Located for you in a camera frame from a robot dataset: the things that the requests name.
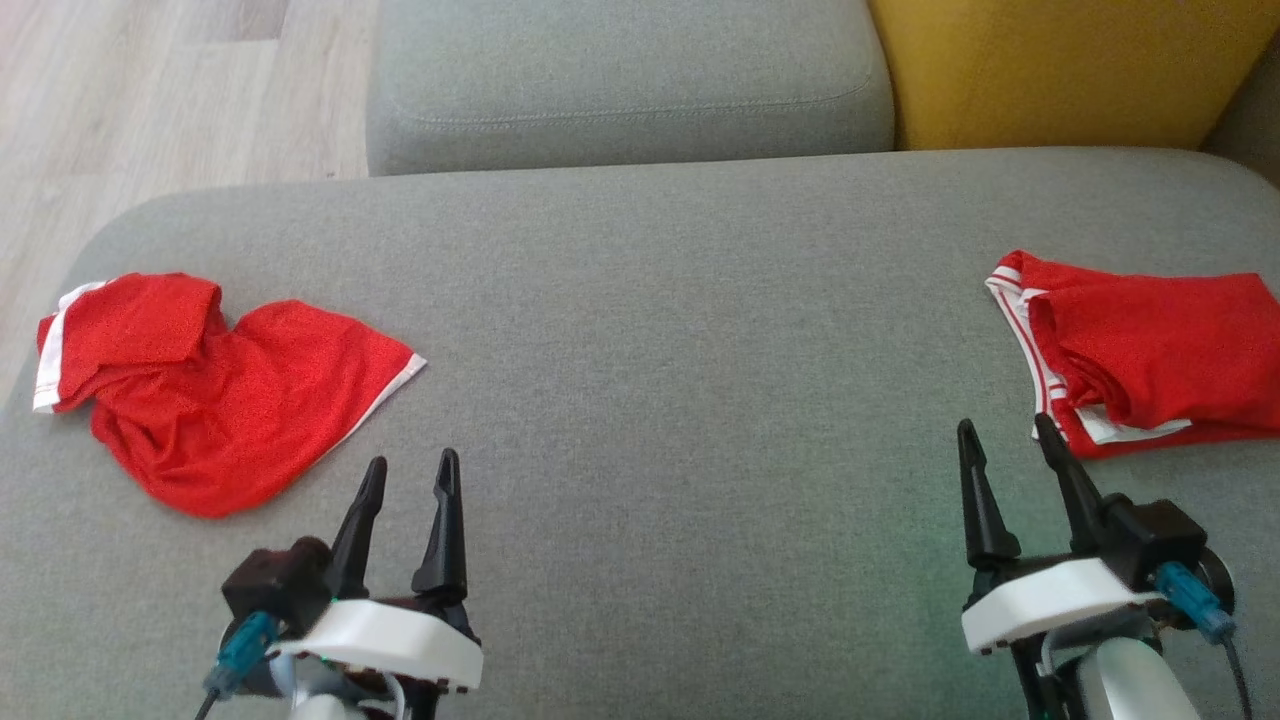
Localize red jersey with black letters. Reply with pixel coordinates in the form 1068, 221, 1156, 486
985, 250, 1280, 462

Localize yellow sofa cushion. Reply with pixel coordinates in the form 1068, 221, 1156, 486
867, 0, 1280, 153

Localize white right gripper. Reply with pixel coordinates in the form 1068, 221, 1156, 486
956, 412, 1169, 657

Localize red shorts with white stripes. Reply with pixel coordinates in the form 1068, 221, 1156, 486
33, 272, 428, 520

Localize grey sofa corner cushion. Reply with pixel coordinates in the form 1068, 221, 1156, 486
1203, 38, 1280, 188

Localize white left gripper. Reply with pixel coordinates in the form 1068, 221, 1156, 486
268, 448, 485, 695

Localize right black cable blue plug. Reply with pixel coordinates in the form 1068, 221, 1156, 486
1153, 560, 1257, 720

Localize grey sofa seat cushion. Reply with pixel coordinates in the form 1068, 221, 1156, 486
0, 148, 1280, 720

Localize grey sofa back cushion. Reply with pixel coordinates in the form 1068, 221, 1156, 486
365, 0, 896, 179

